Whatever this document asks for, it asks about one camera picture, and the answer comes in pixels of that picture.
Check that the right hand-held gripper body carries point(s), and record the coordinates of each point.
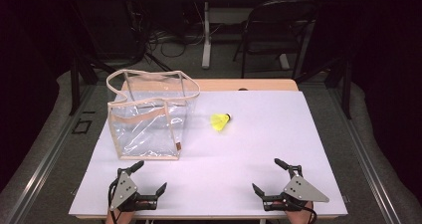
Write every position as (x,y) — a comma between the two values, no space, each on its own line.
(300,191)

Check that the white desk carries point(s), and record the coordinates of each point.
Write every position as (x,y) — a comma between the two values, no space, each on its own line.
(206,35)

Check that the person's right hand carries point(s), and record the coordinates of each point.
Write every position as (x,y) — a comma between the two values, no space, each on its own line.
(298,216)

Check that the wooden table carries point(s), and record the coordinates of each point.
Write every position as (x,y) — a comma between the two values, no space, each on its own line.
(265,84)

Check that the white board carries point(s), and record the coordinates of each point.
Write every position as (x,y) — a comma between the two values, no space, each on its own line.
(232,157)

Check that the clear bag with beige trim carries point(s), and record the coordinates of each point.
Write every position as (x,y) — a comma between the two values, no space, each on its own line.
(149,131)

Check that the yellow shuttlecock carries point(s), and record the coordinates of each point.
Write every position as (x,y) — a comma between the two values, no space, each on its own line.
(219,120)

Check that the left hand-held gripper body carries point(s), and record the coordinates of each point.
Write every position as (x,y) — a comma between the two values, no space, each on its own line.
(123,189)

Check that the black frame post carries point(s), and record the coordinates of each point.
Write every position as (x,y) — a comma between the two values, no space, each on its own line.
(347,91)
(75,88)

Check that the person's left hand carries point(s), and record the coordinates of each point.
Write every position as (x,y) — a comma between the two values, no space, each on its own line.
(121,218)

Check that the aluminium floor rail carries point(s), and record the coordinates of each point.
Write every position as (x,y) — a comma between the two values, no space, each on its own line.
(365,157)
(49,157)

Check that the black folding chair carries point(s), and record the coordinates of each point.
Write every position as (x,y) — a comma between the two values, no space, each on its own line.
(275,35)

